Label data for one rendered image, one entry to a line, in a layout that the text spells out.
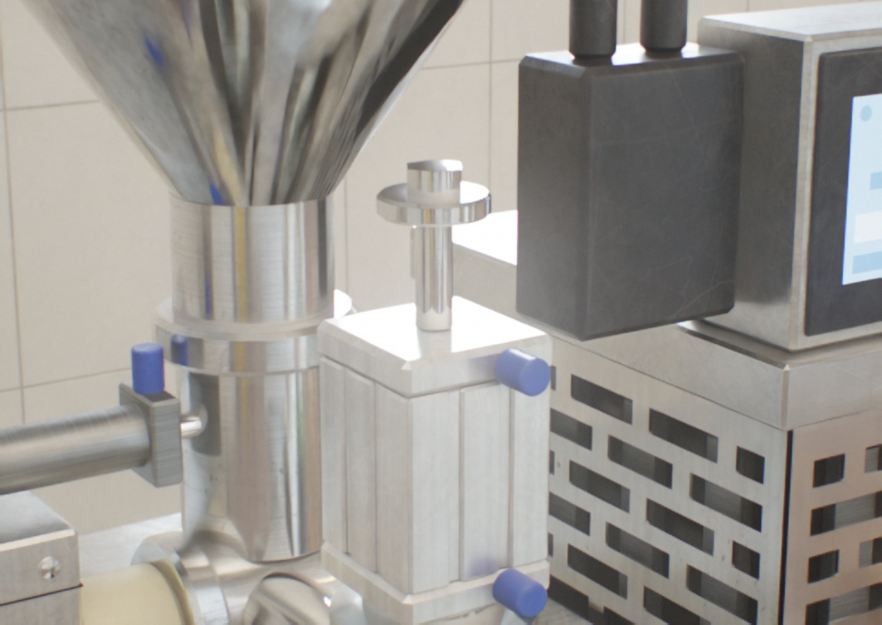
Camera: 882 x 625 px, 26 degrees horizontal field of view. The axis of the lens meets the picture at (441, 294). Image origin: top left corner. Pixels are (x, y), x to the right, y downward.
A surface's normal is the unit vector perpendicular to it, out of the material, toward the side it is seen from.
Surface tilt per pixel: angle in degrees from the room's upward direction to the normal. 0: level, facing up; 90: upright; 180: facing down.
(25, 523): 0
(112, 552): 0
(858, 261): 90
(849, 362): 90
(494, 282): 90
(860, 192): 90
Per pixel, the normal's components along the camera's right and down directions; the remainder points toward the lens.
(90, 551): 0.00, -0.96
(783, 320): -0.84, 0.14
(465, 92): 0.54, 0.22
